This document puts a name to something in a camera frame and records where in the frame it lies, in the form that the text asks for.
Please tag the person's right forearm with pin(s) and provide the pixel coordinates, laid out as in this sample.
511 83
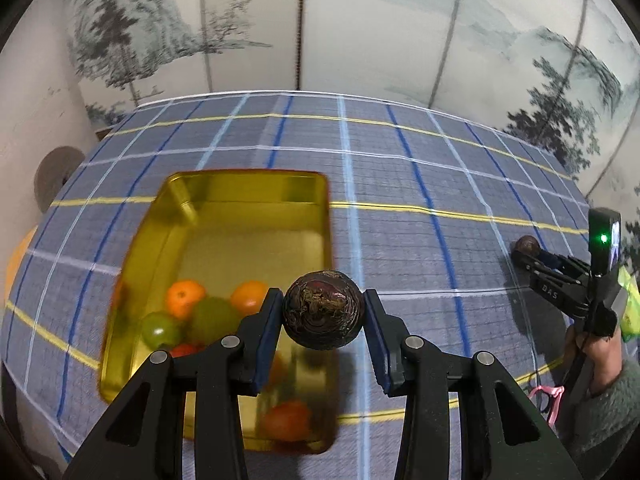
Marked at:
610 430

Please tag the green tomato with calyx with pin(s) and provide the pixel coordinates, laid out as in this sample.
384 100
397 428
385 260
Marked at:
160 329

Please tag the person's right hand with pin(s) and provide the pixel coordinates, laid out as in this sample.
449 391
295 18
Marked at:
607 360

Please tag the red tomato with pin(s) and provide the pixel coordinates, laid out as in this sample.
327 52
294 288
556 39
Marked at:
187 349
287 420

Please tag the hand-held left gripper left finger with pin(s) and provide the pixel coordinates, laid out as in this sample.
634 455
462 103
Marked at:
265 340

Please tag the dark brown passion fruit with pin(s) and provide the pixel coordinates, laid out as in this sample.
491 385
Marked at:
527 246
322 309

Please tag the red and gold tin box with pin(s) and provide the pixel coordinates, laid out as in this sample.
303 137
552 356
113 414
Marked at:
240 220

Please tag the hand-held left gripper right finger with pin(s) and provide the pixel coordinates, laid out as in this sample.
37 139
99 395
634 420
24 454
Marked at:
377 340

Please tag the smooth green tomato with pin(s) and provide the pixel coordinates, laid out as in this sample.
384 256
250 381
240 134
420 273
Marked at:
215 317

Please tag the orange round object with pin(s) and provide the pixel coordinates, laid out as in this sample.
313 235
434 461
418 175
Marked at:
17 260

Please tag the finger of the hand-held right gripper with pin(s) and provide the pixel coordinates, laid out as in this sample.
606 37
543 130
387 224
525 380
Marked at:
525 261
552 260

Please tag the landscape painted folding screen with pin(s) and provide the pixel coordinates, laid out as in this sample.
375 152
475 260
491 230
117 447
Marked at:
375 25

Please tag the orange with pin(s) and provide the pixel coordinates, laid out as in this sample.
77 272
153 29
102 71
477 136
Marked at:
249 297
185 300

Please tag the green tissue pack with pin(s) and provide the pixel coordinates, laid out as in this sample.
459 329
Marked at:
631 305

